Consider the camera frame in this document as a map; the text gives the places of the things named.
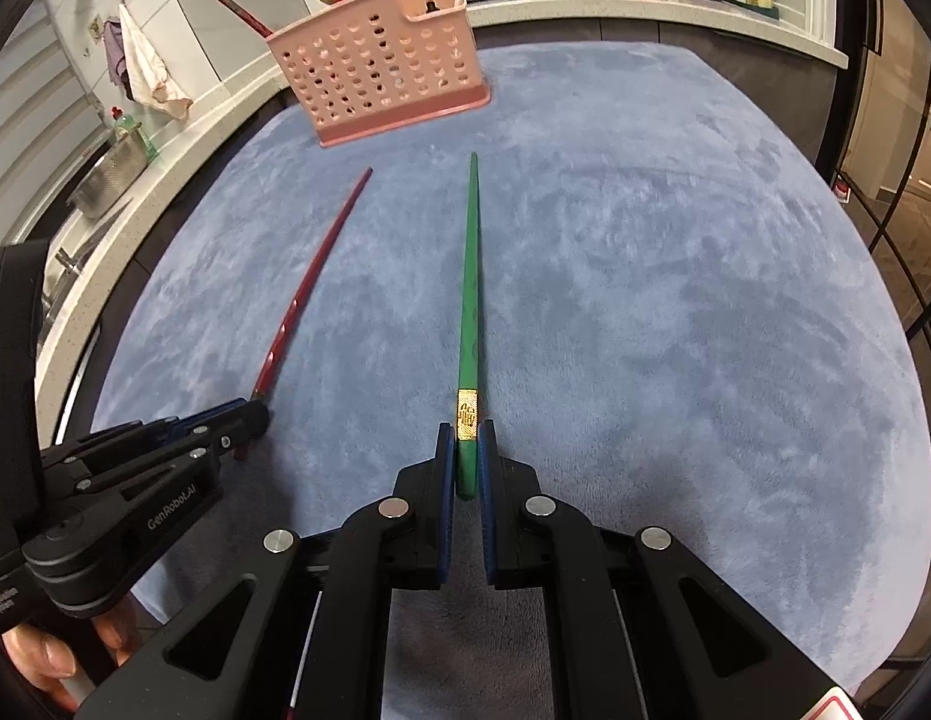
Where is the purple cloth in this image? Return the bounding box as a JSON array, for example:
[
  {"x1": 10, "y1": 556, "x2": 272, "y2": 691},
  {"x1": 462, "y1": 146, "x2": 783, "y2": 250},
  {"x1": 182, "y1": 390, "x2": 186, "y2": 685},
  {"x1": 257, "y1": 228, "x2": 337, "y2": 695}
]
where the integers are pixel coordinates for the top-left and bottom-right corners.
[{"x1": 101, "y1": 15, "x2": 137, "y2": 87}]

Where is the blue plush mat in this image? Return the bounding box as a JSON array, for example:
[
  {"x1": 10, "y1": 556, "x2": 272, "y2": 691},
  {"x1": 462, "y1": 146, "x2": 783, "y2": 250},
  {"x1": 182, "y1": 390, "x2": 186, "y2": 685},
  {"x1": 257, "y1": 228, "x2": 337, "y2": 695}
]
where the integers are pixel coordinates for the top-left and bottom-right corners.
[{"x1": 91, "y1": 41, "x2": 931, "y2": 698}]

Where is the white hanging towel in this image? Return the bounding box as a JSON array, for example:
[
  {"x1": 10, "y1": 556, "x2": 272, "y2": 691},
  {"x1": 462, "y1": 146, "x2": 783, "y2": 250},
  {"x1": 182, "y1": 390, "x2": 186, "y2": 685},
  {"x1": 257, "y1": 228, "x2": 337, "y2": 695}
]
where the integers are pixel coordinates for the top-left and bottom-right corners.
[{"x1": 119, "y1": 4, "x2": 193, "y2": 121}]

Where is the green dish soap bottle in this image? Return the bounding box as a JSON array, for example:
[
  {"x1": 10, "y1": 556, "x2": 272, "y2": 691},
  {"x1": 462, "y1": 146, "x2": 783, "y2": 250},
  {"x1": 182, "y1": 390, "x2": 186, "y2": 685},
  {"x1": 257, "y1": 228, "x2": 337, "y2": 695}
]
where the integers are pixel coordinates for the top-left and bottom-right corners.
[{"x1": 109, "y1": 106, "x2": 159, "y2": 162}]

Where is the black framed glass door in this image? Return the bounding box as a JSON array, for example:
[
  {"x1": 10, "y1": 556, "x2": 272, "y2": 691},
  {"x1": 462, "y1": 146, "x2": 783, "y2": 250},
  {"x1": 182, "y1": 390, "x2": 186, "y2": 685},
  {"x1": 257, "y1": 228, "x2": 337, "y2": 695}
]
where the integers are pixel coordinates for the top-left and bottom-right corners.
[{"x1": 810, "y1": 0, "x2": 931, "y2": 346}]

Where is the green chopstick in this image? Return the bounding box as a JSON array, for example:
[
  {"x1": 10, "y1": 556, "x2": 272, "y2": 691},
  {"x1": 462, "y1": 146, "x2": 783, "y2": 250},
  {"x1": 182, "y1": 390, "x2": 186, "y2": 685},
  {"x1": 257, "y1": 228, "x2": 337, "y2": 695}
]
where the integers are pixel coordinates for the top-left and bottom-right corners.
[{"x1": 454, "y1": 151, "x2": 483, "y2": 500}]

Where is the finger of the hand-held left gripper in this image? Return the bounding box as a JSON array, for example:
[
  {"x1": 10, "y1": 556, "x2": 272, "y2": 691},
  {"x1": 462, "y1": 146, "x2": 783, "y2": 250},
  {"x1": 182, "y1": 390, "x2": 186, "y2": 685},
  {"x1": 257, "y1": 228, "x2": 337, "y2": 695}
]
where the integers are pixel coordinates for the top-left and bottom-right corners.
[
  {"x1": 40, "y1": 403, "x2": 273, "y2": 500},
  {"x1": 76, "y1": 397, "x2": 264, "y2": 445}
]

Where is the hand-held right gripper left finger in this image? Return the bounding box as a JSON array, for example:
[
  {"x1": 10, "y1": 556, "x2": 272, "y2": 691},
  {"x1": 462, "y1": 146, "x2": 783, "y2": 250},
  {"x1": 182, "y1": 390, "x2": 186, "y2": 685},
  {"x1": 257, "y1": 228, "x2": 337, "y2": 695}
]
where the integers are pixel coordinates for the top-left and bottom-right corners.
[{"x1": 76, "y1": 422, "x2": 457, "y2": 720}]

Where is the pink perforated utensil holder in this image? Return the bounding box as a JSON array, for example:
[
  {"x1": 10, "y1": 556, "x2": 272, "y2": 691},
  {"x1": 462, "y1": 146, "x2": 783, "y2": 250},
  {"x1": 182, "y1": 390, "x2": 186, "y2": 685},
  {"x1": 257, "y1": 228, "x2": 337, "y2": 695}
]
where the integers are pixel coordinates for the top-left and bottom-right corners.
[{"x1": 266, "y1": 0, "x2": 492, "y2": 149}]

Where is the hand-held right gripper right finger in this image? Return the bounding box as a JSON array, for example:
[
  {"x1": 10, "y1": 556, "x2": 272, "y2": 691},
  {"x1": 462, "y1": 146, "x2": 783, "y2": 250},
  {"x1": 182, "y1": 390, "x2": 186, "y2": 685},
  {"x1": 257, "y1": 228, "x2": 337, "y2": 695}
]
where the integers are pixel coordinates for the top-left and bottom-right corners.
[{"x1": 478, "y1": 420, "x2": 845, "y2": 720}]

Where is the person's left hand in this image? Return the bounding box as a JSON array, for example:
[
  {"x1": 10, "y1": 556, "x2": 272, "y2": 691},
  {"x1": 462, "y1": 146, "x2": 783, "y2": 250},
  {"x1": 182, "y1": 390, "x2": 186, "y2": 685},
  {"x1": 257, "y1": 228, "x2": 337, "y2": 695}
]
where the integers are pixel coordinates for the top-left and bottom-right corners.
[{"x1": 1, "y1": 596, "x2": 146, "y2": 713}]

